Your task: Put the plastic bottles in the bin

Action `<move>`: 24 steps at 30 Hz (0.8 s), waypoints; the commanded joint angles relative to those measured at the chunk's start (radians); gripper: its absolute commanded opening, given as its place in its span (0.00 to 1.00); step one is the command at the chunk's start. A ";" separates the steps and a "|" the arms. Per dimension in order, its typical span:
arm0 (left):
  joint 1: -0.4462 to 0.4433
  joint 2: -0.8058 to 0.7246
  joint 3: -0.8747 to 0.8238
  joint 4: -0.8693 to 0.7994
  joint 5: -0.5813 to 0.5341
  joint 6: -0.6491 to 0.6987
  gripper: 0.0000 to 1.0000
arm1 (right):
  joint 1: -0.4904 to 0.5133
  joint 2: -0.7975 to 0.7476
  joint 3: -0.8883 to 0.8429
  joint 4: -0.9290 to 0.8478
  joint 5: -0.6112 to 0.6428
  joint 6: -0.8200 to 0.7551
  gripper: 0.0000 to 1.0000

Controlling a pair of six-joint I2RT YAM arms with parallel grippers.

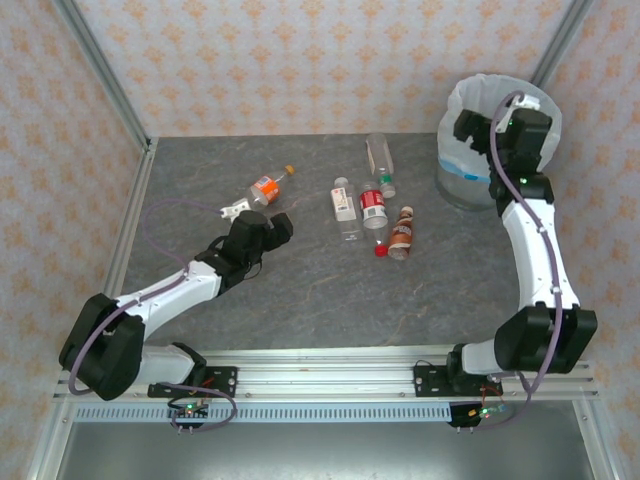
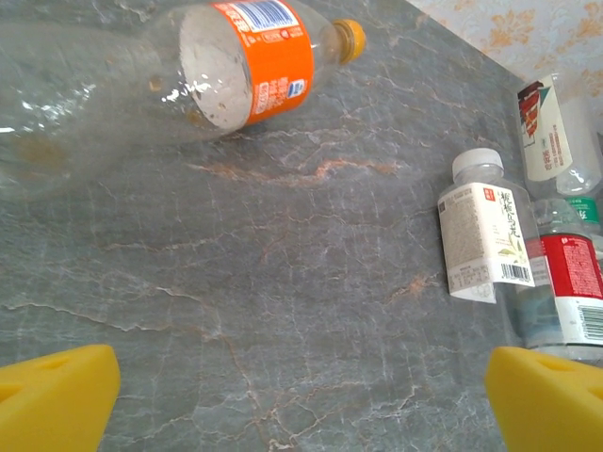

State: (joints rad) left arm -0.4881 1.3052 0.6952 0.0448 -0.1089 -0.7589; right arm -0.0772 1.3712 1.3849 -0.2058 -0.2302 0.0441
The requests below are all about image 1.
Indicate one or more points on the brown label plastic bottle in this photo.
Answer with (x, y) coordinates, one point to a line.
(401, 235)

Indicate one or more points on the white label clear plastic bottle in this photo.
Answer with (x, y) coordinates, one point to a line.
(342, 200)

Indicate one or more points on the aluminium side frame bar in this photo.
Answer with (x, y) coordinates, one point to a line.
(130, 220)
(575, 380)

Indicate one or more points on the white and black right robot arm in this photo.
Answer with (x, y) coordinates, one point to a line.
(535, 250)

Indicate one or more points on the translucent round waste bin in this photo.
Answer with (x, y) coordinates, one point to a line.
(460, 190)

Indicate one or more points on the orange label plastic bottle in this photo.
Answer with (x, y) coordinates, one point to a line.
(265, 187)

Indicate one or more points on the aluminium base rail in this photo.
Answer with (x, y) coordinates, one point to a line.
(325, 375)

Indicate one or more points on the clear green cap plastic bottle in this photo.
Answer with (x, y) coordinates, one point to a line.
(379, 155)

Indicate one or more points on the red label red cap bottle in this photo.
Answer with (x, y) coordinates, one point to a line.
(372, 205)

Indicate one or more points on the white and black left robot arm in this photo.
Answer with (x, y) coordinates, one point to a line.
(165, 295)

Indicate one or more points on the white lined waste bin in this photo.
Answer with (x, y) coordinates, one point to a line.
(460, 100)

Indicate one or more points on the small green circuit board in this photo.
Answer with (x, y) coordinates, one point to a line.
(485, 412)
(190, 410)

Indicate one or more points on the grey metal sheet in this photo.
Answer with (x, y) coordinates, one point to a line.
(325, 452)

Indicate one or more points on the aluminium frame post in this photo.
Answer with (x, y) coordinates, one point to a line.
(560, 40)
(105, 75)

